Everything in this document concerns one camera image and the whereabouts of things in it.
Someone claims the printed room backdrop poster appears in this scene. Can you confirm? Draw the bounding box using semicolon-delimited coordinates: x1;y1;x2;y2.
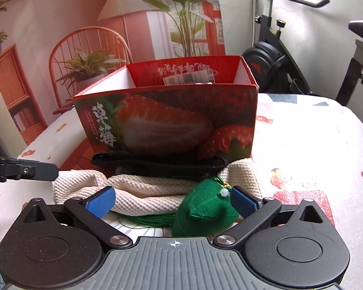
0;0;225;153

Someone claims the green fabric zongzi pendant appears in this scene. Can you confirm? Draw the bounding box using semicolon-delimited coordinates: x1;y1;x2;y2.
122;176;239;237

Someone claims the red strawberry cardboard box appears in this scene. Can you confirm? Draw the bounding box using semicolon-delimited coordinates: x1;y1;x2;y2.
73;56;258;162

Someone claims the cream knit cloth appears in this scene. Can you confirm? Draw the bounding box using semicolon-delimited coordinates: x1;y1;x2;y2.
52;159;262;216

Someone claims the black exercise bike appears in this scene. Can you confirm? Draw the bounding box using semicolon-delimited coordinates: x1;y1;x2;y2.
218;0;363;106

